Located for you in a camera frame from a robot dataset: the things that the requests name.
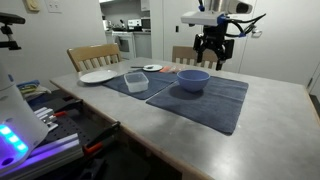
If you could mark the microwave oven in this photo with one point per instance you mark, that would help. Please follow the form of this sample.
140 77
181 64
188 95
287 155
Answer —
146 23

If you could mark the silver metal block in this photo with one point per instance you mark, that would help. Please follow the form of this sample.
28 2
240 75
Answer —
45 115

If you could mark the white door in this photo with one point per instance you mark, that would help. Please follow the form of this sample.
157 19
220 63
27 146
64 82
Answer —
286 40

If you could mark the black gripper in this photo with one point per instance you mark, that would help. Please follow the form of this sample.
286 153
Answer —
214 35

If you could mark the black camera tripod mount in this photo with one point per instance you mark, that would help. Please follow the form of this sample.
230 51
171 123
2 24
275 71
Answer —
10 19

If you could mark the small white plate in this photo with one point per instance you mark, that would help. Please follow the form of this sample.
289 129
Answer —
154 68

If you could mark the black perforated mounting board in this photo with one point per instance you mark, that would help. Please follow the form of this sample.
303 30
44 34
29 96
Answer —
66 130

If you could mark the light wooden slat-back chair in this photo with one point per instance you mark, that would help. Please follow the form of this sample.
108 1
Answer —
93 51
183 52

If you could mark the blue bowl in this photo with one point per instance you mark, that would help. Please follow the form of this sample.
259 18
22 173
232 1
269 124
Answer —
193 81

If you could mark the beige wall thermostat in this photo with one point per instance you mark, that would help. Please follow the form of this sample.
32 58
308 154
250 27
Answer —
31 5

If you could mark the white kitchen stove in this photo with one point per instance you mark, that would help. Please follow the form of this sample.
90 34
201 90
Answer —
124 45

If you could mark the aluminium extrusion rail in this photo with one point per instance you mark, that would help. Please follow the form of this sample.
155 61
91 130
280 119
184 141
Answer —
56 150

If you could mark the white kitchen base cabinet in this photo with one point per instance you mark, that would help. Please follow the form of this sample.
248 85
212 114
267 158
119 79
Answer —
143 45

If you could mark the folded cloth pile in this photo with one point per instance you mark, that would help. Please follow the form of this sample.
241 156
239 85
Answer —
31 88

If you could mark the dark blue woven placemat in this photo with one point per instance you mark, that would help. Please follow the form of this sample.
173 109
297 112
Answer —
206 103
156 81

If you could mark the clear plastic container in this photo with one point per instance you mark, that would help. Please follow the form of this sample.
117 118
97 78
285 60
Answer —
136 83

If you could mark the large white plate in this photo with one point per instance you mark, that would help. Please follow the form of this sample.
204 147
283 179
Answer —
98 76

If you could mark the white countertop appliance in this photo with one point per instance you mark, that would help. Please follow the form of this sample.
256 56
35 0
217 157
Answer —
134 24

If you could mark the orange snack packet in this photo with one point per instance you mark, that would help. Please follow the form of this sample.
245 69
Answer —
170 69

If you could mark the metal spoon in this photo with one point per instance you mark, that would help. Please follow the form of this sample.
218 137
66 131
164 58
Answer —
138 67

